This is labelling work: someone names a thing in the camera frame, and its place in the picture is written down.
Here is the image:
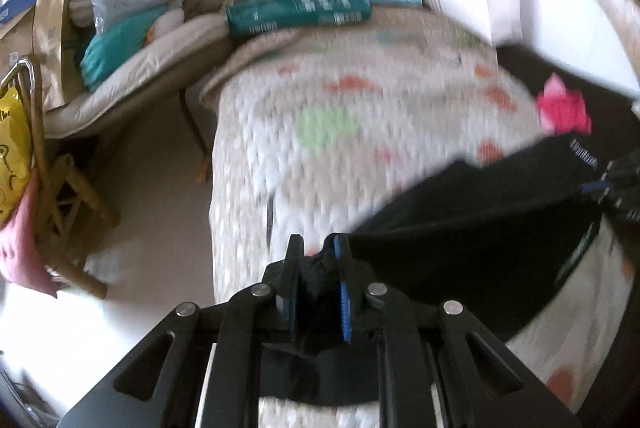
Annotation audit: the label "patterned quilted bedspread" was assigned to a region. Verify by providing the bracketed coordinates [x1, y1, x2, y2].
[200, 6, 637, 411]

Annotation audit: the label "green cardboard box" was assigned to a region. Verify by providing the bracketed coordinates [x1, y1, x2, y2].
[226, 0, 372, 37]

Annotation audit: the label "wooden chair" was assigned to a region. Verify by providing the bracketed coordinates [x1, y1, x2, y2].
[1, 55, 120, 299]

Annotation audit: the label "black pants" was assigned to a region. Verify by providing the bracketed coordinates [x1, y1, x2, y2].
[260, 132, 602, 406]

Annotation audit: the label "pink cloth on chair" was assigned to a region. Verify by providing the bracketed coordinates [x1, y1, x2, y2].
[1, 168, 58, 298]

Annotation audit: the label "yellow plastic bag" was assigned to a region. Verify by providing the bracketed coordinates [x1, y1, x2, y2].
[0, 87, 32, 224]

